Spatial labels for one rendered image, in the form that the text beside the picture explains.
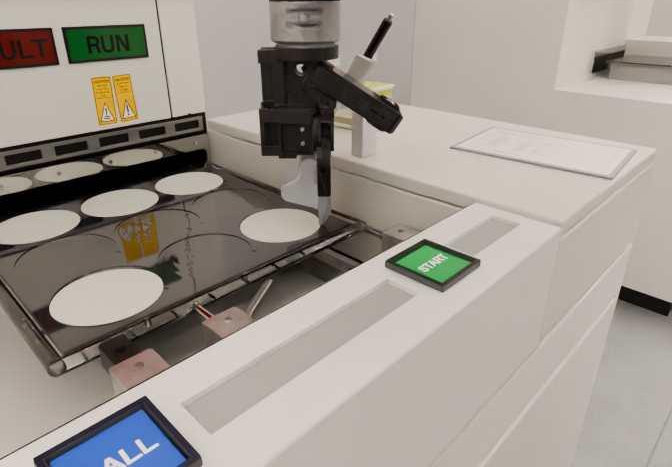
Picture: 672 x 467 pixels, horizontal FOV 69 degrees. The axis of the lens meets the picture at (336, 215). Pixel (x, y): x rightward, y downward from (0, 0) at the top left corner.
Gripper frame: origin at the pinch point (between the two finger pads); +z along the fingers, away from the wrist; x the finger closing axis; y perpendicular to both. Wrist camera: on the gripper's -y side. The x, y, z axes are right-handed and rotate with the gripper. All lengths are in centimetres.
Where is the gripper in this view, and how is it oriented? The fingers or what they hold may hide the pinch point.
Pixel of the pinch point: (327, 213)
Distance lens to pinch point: 61.4
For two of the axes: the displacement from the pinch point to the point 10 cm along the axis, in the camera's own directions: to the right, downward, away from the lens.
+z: 0.0, 9.1, 4.1
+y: -10.0, 0.1, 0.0
